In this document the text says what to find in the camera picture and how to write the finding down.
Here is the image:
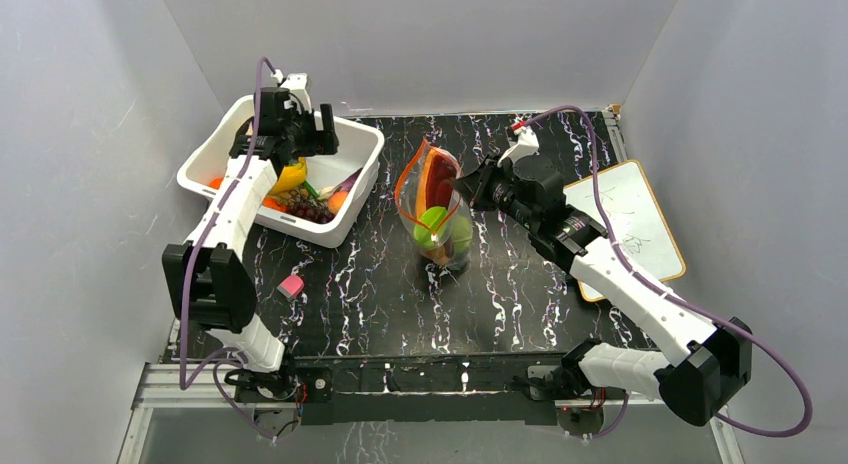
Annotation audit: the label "orange toy peach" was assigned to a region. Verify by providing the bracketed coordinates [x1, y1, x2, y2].
[326, 190, 349, 215]

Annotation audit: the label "purple toy eggplant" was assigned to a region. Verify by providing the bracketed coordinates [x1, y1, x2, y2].
[319, 168, 362, 200]

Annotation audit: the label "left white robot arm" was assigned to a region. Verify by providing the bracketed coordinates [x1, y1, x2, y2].
[162, 87, 339, 400]

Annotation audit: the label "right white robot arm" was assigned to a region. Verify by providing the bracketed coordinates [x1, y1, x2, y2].
[454, 155, 752, 426]

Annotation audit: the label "brown toy kiwi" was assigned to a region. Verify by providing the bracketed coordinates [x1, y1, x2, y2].
[423, 246, 452, 267]

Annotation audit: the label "white plastic bin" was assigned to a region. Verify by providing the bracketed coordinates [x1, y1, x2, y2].
[176, 95, 385, 248]

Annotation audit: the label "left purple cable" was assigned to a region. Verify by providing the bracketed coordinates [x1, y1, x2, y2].
[178, 56, 286, 442]

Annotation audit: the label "green toy cabbage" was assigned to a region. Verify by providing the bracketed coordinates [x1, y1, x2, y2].
[449, 212, 473, 257]

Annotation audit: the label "dark red toy grapes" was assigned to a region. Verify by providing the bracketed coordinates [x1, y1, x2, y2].
[277, 188, 335, 224]

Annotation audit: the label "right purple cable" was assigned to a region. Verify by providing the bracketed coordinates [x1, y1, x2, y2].
[510, 105, 814, 441]

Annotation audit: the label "small whiteboard wooden frame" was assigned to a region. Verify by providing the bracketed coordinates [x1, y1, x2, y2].
[599, 160, 687, 282]

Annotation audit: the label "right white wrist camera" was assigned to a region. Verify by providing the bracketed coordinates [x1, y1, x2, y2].
[498, 125, 539, 167]

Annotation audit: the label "clear orange-zip bag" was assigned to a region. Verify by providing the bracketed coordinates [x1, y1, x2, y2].
[393, 139, 473, 271]

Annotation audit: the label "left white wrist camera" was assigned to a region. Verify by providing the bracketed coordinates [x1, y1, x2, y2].
[272, 69, 313, 114]

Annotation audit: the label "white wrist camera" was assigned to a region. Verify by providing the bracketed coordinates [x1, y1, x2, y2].
[272, 69, 313, 114]
[498, 125, 539, 167]

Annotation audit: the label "purple cable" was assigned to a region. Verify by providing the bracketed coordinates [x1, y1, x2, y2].
[510, 105, 814, 441]
[178, 56, 286, 442]

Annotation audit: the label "orange toy tomato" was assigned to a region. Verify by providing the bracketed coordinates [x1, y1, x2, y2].
[262, 196, 287, 213]

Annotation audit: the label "green toy starfruit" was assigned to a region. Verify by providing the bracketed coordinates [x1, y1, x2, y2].
[413, 206, 448, 251]

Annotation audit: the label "yellow toy bell pepper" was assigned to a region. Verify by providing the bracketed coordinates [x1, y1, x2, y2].
[269, 158, 308, 195]

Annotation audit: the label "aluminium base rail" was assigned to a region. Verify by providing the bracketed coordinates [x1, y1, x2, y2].
[119, 355, 743, 463]

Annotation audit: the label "pink eraser block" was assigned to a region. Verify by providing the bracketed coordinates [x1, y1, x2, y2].
[276, 275, 305, 300]

